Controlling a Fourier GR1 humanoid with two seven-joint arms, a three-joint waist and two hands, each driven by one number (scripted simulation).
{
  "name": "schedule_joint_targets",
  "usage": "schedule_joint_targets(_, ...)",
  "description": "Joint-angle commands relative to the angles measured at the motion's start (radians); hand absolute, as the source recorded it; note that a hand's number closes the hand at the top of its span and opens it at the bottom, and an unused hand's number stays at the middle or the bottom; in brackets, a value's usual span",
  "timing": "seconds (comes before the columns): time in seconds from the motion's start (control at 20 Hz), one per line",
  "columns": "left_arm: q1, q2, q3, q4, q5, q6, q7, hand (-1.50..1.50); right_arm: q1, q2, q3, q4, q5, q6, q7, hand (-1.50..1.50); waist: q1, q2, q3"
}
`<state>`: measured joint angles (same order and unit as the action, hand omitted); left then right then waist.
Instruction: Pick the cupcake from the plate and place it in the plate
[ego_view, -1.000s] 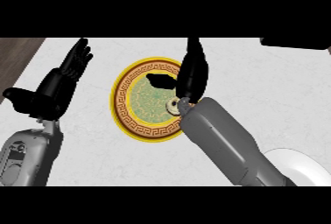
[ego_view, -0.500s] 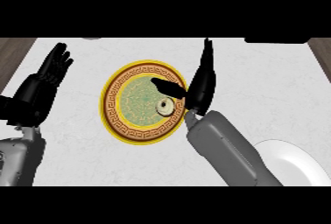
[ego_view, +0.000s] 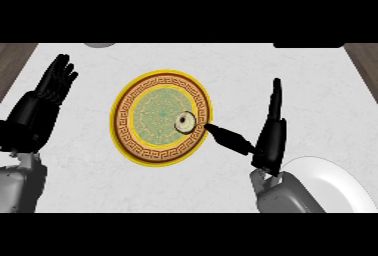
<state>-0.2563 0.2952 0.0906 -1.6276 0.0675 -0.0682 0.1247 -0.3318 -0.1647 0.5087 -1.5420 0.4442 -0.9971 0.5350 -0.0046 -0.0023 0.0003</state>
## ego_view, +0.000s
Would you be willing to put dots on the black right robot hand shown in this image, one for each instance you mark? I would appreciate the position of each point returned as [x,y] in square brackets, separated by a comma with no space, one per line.
[272,140]

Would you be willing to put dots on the grey rounded object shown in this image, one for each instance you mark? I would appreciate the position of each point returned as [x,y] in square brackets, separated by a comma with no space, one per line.
[99,45]

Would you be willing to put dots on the yellow patterned plate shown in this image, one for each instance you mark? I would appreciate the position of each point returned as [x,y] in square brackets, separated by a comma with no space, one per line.
[161,117]

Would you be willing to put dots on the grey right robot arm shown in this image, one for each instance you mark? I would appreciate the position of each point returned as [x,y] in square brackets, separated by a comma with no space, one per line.
[283,195]

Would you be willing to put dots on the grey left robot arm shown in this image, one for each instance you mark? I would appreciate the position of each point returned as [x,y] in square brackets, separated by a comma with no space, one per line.
[18,181]

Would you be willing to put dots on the cream cupcake with dark wrapper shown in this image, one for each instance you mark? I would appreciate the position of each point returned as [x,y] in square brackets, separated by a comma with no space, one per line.
[186,122]

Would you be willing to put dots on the white plate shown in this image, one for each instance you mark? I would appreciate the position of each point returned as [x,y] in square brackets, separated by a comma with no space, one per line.
[334,190]

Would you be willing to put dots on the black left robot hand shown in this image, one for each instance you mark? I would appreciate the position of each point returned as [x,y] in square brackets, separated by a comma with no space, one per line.
[34,113]

